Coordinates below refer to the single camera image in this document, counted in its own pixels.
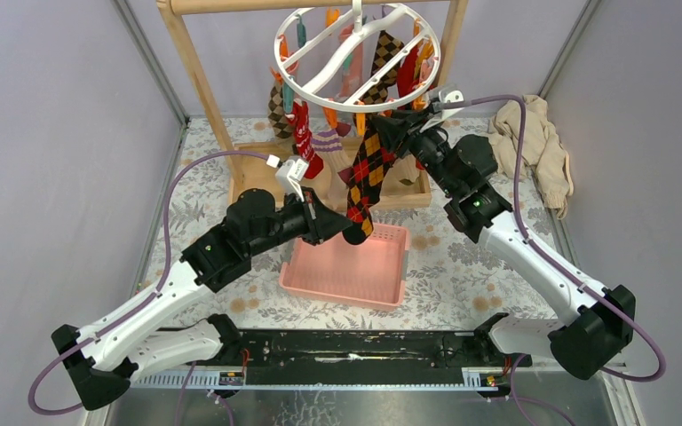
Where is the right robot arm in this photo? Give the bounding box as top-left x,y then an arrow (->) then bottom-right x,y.
370,111 -> 636,380

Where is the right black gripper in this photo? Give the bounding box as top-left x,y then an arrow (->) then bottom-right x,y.
371,105 -> 460,197

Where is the red white patterned sock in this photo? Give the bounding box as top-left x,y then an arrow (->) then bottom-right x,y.
289,100 -> 324,179

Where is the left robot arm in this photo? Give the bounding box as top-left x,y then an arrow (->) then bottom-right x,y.
52,187 -> 352,411

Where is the wooden hanger rack frame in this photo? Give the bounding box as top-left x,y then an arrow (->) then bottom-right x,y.
156,1 -> 469,210

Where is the floral table mat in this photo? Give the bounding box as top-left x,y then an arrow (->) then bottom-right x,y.
133,115 -> 581,332

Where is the black red yellow argyle sock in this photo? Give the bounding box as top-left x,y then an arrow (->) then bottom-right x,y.
343,124 -> 395,245

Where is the brown beige argyle sock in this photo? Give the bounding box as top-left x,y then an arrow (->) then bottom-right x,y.
267,81 -> 294,139

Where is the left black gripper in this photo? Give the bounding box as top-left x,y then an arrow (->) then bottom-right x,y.
246,188 -> 353,259

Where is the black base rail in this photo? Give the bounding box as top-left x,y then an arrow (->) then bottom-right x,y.
185,328 -> 534,387

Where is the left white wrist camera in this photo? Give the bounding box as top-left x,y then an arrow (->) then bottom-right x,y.
266,154 -> 309,201

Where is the beige crumpled cloth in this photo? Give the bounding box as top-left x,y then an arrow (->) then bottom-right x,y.
487,95 -> 575,219

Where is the plain red sock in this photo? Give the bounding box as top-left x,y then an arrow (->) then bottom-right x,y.
396,42 -> 434,97

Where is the pink sock rear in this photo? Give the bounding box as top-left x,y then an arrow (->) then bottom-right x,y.
334,43 -> 364,101

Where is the brown argyle sock rear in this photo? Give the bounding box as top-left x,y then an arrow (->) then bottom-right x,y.
358,29 -> 407,107

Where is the beige purple striped sock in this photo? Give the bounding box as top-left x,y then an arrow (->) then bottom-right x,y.
311,129 -> 352,211

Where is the white round clip hanger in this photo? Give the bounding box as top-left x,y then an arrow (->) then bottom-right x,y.
274,1 -> 453,114

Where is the pink plastic basket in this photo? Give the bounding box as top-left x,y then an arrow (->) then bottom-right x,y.
279,224 -> 410,312

